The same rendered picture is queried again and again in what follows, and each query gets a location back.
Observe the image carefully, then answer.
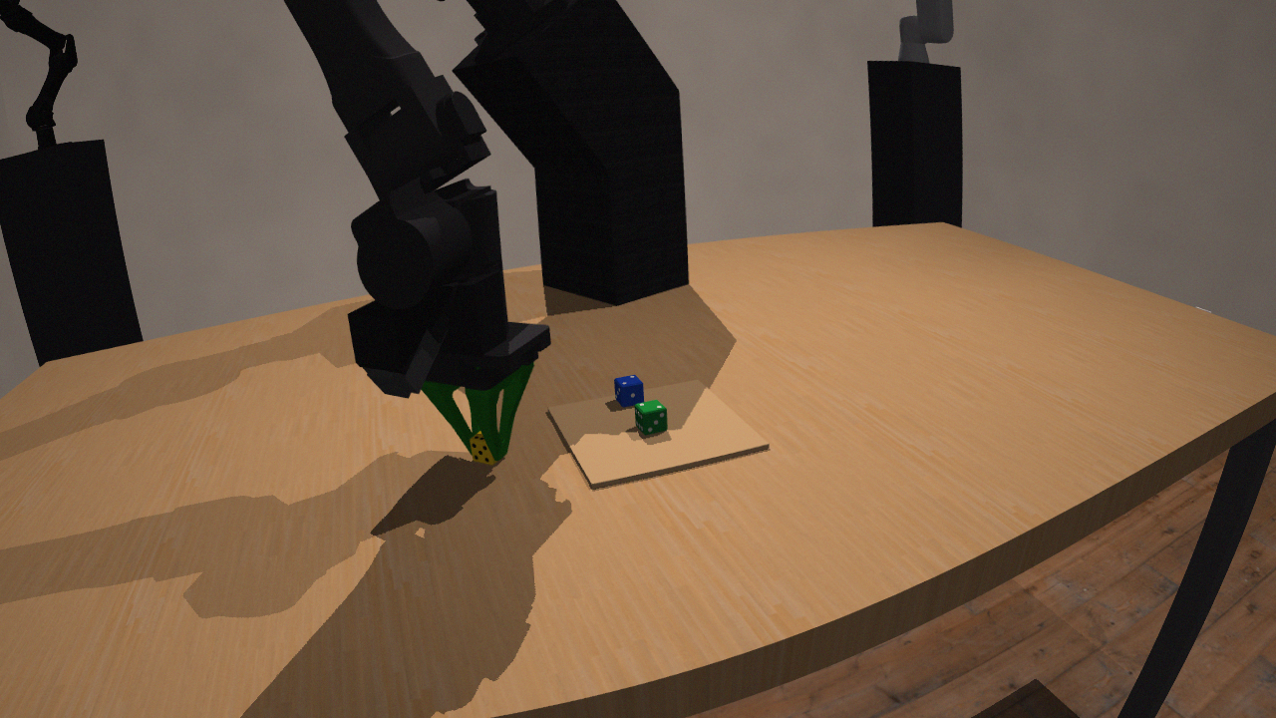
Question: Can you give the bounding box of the dark green die with grey pips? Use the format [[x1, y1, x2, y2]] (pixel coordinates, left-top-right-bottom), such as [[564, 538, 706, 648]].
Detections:
[[635, 400, 669, 435]]

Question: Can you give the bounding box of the yellow die with black pips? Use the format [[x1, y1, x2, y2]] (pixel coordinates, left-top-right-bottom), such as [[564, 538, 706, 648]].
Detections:
[[470, 431, 496, 465]]

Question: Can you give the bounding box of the blue die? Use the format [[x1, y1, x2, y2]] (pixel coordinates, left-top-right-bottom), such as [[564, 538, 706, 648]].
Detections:
[[614, 375, 644, 407]]

